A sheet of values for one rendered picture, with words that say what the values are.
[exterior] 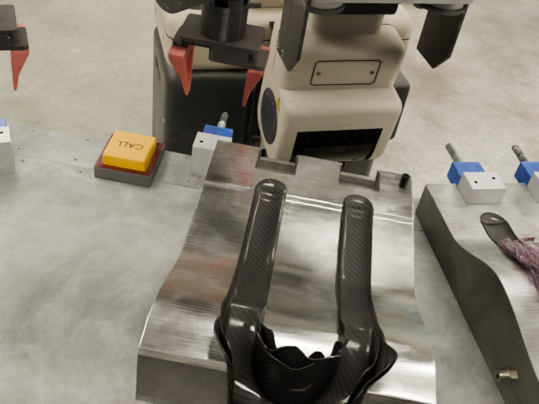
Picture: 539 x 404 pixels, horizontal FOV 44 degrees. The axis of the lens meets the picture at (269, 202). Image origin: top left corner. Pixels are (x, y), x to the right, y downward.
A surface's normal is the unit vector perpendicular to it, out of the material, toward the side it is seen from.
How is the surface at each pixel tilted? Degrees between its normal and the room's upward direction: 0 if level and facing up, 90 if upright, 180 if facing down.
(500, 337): 90
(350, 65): 98
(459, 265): 90
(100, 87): 0
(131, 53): 0
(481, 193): 90
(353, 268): 2
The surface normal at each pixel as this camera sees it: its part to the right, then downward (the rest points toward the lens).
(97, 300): 0.13, -0.74
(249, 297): 0.17, -0.95
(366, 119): 0.22, 0.76
